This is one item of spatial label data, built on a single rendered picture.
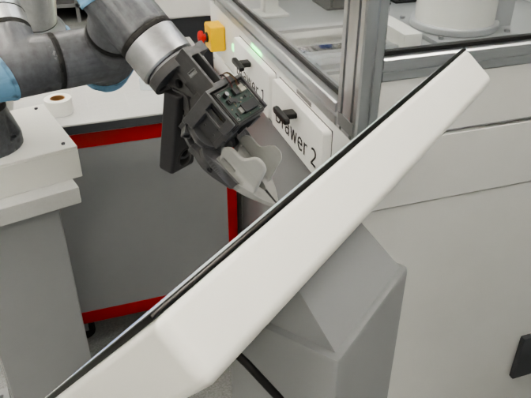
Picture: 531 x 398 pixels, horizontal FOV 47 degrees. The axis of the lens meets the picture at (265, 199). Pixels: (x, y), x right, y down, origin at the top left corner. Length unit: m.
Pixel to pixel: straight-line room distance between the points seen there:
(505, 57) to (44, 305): 1.11
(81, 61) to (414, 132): 0.47
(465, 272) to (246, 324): 1.05
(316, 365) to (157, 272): 1.38
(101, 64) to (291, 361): 0.48
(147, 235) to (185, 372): 1.50
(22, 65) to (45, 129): 0.61
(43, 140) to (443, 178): 0.82
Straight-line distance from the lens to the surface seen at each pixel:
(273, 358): 0.59
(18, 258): 1.43
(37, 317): 1.53
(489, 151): 1.22
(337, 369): 0.55
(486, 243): 1.36
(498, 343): 1.62
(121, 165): 1.69
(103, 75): 0.87
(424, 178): 1.16
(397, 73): 1.03
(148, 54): 0.76
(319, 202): 0.43
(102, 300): 1.94
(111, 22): 0.78
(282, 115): 1.22
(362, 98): 1.01
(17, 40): 0.84
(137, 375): 0.37
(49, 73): 0.84
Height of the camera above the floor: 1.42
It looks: 32 degrees down
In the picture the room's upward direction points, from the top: straight up
